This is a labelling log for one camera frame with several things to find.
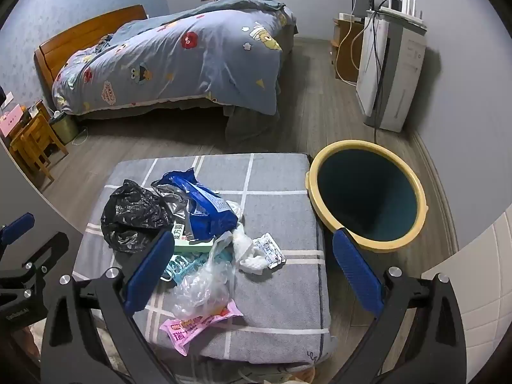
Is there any pink box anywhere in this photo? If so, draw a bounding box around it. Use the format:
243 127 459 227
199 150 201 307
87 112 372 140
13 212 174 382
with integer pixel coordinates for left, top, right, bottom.
0 106 25 139

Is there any clear plastic bag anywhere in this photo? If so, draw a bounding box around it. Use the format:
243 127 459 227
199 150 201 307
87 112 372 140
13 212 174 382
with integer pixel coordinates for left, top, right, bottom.
172 232 236 321

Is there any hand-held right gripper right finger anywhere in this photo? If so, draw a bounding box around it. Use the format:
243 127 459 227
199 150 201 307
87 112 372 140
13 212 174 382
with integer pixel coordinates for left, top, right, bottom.
331 228 468 384

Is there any small white printed packet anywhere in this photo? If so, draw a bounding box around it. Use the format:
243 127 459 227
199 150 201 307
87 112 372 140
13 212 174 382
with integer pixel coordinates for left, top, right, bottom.
252 233 286 269

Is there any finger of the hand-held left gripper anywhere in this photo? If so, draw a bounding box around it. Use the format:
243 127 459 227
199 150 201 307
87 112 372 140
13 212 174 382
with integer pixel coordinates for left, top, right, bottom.
0 231 69 289
0 213 36 249

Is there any blue printed duvet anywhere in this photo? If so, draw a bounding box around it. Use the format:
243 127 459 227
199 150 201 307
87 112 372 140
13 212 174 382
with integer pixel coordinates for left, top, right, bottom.
52 0 299 115

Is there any wooden cabinet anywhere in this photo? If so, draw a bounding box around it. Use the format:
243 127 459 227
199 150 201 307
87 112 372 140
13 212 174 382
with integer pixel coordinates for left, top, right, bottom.
331 17 365 84

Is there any white cable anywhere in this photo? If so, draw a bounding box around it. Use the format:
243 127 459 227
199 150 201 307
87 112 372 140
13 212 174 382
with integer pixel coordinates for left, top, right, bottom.
335 18 358 86

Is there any white router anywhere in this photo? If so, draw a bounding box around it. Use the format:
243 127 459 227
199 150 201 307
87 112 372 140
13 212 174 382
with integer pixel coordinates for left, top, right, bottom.
378 0 428 28

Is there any black plastic bag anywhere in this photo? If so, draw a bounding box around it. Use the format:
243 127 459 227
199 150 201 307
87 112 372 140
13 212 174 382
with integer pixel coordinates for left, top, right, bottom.
100 179 174 253

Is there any yellow wooden stool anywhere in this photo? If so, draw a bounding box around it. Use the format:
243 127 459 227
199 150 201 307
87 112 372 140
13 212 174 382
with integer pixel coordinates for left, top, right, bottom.
9 102 68 180

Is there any black cable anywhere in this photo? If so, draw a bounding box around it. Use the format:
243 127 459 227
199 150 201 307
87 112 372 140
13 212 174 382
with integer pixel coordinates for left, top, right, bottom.
366 0 395 145

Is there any yellow rimmed teal trash bin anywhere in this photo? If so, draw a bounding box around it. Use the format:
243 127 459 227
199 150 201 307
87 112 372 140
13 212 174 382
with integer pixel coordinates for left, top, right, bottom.
305 140 428 252

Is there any blue face mask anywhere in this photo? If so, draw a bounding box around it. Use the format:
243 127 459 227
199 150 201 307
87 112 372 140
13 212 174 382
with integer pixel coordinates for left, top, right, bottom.
160 253 212 284

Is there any grey bed sheet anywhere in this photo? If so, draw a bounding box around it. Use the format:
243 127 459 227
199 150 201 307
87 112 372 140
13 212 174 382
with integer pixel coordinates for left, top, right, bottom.
76 24 299 145

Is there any white air purifier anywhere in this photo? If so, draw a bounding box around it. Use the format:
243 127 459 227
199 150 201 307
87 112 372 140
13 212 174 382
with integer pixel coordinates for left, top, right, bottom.
356 8 427 132

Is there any green white paper box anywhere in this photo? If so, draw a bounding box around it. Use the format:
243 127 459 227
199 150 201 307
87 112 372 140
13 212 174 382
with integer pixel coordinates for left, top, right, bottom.
170 220 219 254

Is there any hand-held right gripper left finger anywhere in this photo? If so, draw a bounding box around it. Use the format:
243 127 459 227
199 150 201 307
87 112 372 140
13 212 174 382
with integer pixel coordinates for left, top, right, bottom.
40 229 177 384

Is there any wooden bed frame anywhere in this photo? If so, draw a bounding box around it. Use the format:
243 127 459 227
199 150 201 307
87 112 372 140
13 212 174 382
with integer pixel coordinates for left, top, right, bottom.
34 5 148 89

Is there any pink snack wrapper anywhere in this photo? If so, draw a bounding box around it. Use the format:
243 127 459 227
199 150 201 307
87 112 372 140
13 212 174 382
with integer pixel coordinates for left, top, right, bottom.
159 302 244 356

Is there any white panelled door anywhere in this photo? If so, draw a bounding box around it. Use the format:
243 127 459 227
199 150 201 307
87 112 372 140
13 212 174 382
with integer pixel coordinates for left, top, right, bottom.
420 208 512 384

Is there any grey checked cushion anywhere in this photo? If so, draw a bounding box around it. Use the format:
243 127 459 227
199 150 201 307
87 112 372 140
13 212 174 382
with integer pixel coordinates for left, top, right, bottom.
74 152 339 372

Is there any blue foil snack bag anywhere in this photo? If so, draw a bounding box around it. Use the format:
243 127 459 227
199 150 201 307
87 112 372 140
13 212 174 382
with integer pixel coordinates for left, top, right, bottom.
151 168 241 244

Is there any small green bin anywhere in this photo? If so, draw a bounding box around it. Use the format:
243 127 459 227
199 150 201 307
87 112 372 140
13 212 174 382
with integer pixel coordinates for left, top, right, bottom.
50 112 79 145

